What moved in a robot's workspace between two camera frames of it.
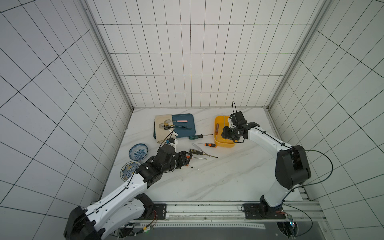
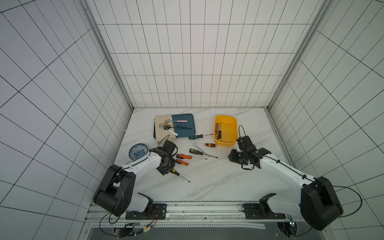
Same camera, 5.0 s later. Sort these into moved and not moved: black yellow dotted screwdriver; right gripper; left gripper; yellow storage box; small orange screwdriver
Moved: left gripper; right gripper
Not moved: yellow storage box; black yellow dotted screwdriver; small orange screwdriver
